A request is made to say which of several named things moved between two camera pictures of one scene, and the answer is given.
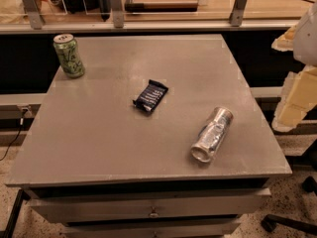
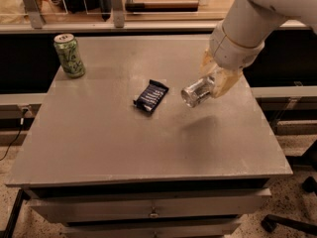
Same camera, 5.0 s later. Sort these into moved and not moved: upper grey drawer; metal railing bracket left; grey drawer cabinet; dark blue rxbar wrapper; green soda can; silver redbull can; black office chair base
Moved: silver redbull can
Not moved: metal railing bracket left; upper grey drawer; green soda can; dark blue rxbar wrapper; grey drawer cabinet; black office chair base
